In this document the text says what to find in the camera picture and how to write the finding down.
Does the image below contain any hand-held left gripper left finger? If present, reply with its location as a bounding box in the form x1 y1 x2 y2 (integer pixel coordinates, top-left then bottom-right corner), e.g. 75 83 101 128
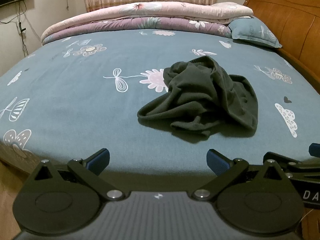
25 148 125 201

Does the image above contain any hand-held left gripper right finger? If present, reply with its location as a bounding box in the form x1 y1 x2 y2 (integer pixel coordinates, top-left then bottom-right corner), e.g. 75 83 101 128
192 149 293 201

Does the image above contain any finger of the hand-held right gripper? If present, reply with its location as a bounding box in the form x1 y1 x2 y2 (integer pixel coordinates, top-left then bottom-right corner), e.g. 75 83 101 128
265 151 320 170
309 143 320 157

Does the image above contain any dark green long-sleeved top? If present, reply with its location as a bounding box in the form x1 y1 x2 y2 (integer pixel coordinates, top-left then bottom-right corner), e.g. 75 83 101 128
137 56 259 140

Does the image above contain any wooden headboard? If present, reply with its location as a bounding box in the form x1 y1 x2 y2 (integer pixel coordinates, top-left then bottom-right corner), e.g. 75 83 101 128
242 0 320 93

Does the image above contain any blue floral pillow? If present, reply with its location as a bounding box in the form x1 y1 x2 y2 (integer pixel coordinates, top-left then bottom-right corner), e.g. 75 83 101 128
228 16 282 48

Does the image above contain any purple floral quilt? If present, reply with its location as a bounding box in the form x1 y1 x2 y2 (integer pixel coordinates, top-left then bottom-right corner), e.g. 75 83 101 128
41 16 233 46

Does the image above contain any pink floral quilt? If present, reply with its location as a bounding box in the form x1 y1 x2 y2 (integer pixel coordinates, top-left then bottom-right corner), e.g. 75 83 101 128
41 1 253 43

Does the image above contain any black wall cable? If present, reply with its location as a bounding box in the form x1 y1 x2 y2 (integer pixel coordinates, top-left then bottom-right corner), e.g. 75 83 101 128
0 0 28 55

